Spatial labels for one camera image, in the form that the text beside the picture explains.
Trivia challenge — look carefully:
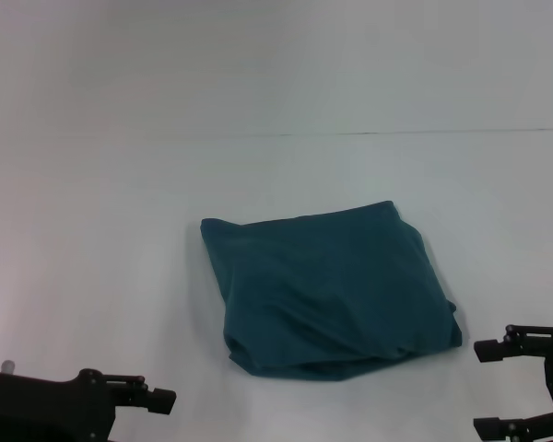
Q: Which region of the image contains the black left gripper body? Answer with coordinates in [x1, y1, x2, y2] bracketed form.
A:
[0, 367, 117, 442]

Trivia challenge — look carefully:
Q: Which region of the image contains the teal blue shirt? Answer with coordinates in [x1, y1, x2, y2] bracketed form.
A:
[199, 199, 465, 383]

